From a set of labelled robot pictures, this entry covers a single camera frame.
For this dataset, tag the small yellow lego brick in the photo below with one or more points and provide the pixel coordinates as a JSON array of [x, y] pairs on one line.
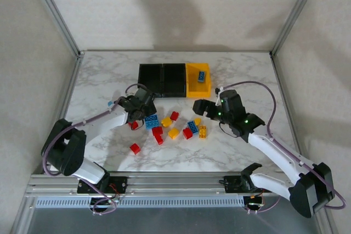
[[166, 122], [197, 120], [173, 133]]

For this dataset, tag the long yellow lego brick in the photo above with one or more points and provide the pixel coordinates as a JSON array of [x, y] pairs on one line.
[[202, 131]]

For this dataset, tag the stepped red lego piece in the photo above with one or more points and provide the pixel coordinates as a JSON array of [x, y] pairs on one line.
[[158, 134]]

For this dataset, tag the long blue lego brick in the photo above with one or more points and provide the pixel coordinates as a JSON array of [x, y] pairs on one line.
[[201, 76]]

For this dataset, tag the aluminium frame post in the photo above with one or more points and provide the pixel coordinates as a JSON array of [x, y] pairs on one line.
[[297, 12], [55, 12]]

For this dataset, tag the yellow plastic bin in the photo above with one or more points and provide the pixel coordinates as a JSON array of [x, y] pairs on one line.
[[192, 80]]

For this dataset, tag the aluminium table side rail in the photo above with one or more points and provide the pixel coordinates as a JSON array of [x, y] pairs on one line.
[[73, 80], [285, 102]]

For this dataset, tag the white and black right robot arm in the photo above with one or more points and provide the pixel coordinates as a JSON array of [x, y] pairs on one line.
[[274, 151]]

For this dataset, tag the black plastic bin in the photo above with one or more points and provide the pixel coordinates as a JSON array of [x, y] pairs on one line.
[[149, 79], [175, 80]]

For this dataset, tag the light blue lego brick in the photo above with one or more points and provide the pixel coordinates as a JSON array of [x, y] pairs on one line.
[[153, 125], [151, 118]]

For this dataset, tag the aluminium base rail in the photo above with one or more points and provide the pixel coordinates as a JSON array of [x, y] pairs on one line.
[[170, 184]]

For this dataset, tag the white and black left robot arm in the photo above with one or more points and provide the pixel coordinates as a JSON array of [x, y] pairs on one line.
[[107, 125]]

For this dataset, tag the small red lego brick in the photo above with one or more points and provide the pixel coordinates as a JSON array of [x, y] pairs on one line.
[[135, 126], [187, 134], [174, 115], [135, 148]]

